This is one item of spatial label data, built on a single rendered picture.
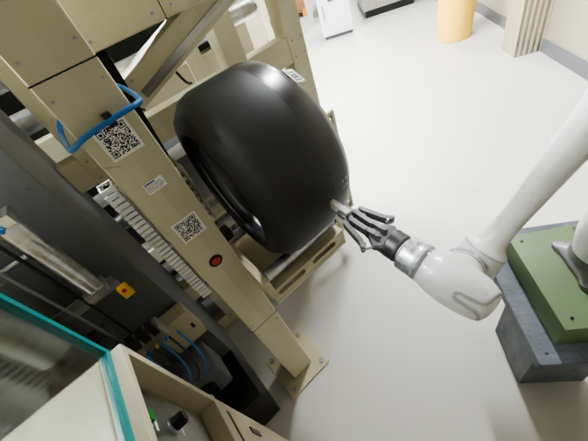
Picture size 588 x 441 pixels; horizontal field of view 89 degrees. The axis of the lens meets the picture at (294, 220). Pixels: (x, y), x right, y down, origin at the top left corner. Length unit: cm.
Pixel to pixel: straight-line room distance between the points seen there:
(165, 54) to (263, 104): 49
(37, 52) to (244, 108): 38
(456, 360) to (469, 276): 117
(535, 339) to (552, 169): 66
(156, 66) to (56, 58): 49
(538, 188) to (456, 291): 25
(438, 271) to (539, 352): 57
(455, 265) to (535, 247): 62
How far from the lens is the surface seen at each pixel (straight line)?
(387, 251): 75
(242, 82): 85
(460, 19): 498
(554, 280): 123
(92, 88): 75
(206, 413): 98
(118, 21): 102
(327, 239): 114
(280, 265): 106
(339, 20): 646
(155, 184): 81
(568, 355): 123
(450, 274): 70
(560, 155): 68
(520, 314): 125
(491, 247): 83
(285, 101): 80
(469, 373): 183
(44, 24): 74
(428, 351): 184
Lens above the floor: 172
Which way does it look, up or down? 43 degrees down
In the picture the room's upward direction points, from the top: 23 degrees counter-clockwise
